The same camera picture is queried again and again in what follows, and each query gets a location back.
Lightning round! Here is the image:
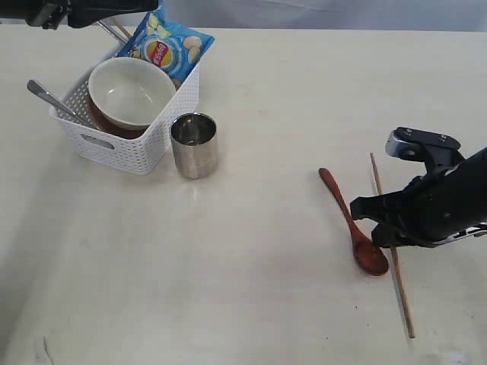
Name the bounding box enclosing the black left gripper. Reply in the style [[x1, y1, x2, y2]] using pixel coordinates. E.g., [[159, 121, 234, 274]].
[[1, 0, 72, 30]]

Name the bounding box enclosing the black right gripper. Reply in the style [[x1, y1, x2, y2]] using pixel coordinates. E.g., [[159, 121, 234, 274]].
[[350, 174, 463, 249]]

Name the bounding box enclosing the wooden chopstick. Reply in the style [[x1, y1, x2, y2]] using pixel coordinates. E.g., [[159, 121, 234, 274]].
[[111, 17, 132, 39], [369, 152, 415, 339]]

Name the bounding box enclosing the red-brown wooden spoon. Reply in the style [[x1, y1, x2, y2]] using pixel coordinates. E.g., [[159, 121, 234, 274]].
[[318, 167, 389, 276]]

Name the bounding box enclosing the stainless steel cup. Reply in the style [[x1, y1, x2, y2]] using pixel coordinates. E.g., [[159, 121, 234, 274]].
[[170, 113, 218, 179]]

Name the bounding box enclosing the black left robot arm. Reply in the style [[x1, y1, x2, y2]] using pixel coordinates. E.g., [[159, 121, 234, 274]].
[[1, 0, 159, 30]]

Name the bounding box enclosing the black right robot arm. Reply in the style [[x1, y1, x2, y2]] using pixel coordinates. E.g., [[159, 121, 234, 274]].
[[350, 145, 486, 248]]

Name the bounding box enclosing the stainless steel fork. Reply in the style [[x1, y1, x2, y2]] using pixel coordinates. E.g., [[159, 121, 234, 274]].
[[27, 79, 95, 129]]

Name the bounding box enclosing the white ceramic bowl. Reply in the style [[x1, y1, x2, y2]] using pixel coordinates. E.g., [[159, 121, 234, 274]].
[[88, 57, 176, 130]]

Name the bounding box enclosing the white perforated plastic basket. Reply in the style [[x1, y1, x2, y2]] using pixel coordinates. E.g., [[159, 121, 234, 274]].
[[49, 64, 200, 176]]

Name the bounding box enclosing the blue chips bag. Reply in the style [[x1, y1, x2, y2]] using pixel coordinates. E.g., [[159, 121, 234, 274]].
[[117, 1, 215, 88]]

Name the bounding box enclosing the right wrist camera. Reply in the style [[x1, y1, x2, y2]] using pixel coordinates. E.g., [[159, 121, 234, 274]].
[[385, 127, 465, 175]]

